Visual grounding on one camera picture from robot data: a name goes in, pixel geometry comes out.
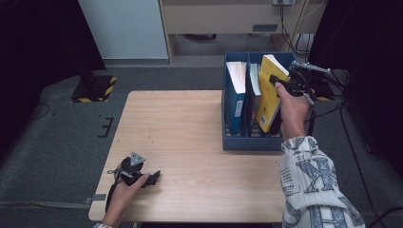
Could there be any blue three-slot file rack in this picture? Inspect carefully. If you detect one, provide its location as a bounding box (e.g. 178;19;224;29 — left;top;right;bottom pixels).
221;51;297;152

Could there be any long black floor cable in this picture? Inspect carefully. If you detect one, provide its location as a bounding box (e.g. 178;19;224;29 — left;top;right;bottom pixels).
339;101;381;221

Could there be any white cabinet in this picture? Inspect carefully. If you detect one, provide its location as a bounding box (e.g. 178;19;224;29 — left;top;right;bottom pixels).
78;0;169;61

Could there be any person's right hand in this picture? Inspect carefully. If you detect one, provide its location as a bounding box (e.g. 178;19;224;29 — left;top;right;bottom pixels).
274;81;315;142

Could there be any black yellow-striped stand base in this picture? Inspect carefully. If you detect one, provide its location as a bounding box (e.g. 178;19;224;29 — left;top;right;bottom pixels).
69;74;118;104
312;85;336;103

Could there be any teal colourful cover book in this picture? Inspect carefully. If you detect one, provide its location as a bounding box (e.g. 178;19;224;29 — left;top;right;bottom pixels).
248;62;262;137

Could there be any beige wooden desk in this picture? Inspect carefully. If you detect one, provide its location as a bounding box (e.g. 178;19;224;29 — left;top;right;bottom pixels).
158;0;327;65

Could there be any looped black floor cable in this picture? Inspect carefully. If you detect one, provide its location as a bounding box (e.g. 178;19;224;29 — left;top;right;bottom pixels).
27;103;51;123

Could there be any grey tape strip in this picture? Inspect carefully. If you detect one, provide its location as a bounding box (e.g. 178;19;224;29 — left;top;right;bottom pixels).
84;193;107;205

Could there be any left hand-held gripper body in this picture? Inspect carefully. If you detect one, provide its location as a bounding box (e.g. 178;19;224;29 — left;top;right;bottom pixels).
107;151;147;187

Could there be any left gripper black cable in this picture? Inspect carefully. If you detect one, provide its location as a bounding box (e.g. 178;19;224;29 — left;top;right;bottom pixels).
105;164;123;213

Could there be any yellow paperback book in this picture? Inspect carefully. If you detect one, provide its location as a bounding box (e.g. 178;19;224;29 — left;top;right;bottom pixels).
256;54;291;133

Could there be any thick blue book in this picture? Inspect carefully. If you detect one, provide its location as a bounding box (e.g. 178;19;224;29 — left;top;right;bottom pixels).
225;61;248;136

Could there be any hanging cable bundle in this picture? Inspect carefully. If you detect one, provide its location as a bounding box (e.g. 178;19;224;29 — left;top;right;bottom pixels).
278;0;327;60

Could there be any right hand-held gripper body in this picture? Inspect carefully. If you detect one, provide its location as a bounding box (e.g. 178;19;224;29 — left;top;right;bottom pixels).
286;61;336;98

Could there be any person's left hand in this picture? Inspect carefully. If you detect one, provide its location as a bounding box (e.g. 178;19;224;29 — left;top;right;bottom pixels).
106;172;151;217

